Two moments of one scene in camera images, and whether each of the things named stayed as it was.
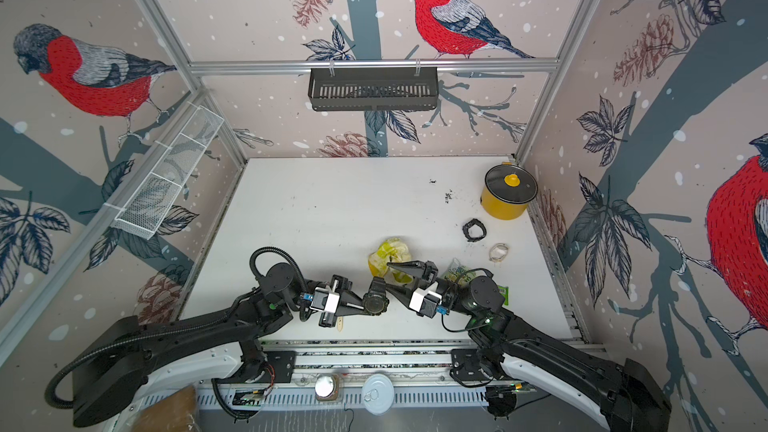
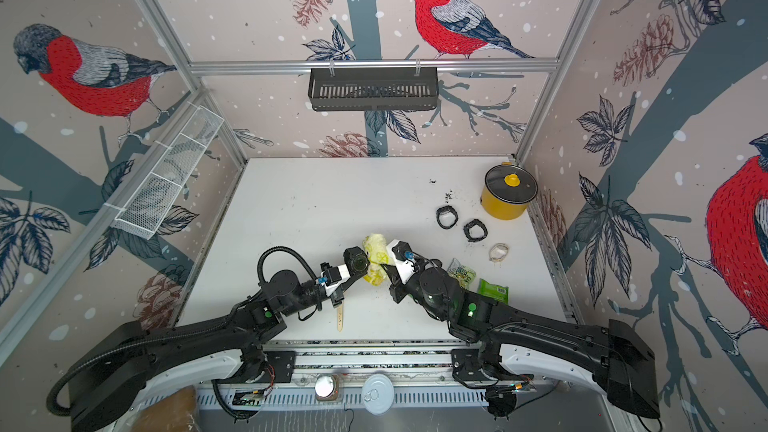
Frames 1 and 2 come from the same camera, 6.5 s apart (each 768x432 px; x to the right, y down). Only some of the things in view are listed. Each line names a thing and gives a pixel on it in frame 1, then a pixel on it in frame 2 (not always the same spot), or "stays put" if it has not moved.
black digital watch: [375, 302] to [444, 209]
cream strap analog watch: [498, 252] stays put
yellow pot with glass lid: [508, 190] stays put
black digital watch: [470, 223] stays put
